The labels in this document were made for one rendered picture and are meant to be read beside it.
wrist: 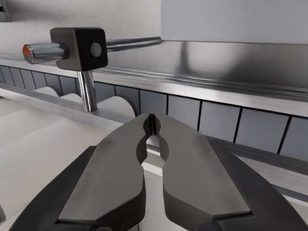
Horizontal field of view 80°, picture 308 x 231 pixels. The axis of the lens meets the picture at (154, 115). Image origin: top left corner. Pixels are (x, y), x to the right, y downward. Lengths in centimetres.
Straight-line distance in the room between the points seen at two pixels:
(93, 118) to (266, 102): 15
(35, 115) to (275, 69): 27
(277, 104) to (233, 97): 4
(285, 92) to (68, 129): 20
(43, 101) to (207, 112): 17
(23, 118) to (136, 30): 18
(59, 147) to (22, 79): 28
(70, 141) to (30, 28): 33
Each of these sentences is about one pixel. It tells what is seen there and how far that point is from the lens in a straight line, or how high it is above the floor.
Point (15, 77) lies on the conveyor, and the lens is 46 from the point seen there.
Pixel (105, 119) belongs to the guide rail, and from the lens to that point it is 16.
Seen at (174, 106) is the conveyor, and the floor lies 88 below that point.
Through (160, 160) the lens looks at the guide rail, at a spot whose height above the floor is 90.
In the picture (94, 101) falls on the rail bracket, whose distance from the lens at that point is 17.
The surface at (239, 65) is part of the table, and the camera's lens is 23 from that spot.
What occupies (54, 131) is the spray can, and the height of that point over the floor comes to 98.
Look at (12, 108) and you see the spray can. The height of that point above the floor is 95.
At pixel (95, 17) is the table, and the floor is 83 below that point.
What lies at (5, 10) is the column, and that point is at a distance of 52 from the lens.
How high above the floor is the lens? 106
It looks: 52 degrees down
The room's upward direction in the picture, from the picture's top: 127 degrees counter-clockwise
